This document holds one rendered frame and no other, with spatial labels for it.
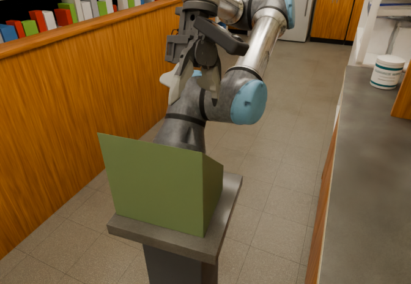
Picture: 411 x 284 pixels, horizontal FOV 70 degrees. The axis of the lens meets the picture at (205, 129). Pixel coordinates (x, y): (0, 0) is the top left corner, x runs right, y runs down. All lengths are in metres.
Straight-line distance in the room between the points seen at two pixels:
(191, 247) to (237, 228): 1.28
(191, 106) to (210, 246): 0.37
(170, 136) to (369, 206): 0.62
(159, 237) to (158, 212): 0.07
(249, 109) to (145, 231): 0.43
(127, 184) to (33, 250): 1.49
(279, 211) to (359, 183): 1.20
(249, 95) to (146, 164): 0.30
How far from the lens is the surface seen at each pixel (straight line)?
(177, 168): 0.69
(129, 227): 0.88
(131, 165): 0.75
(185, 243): 0.82
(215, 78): 0.64
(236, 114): 0.74
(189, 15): 0.63
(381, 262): 0.90
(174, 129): 0.77
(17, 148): 2.04
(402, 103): 1.55
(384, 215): 1.02
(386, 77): 1.83
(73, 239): 2.19
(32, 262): 2.18
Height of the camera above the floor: 1.60
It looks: 32 degrees down
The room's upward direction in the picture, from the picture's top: straight up
